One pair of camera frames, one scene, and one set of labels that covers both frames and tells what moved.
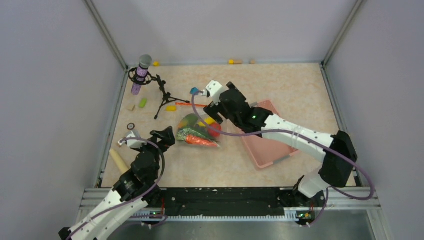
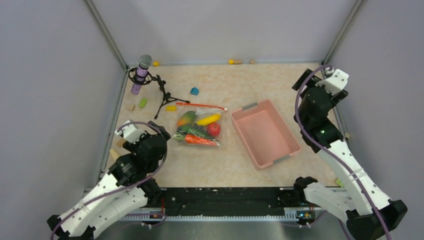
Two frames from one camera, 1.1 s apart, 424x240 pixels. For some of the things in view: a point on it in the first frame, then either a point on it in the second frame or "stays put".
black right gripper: (214, 110) → (309, 81)
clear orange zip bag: (195, 126) stays put
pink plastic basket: (264, 151) stays put
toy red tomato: (213, 133) stays put
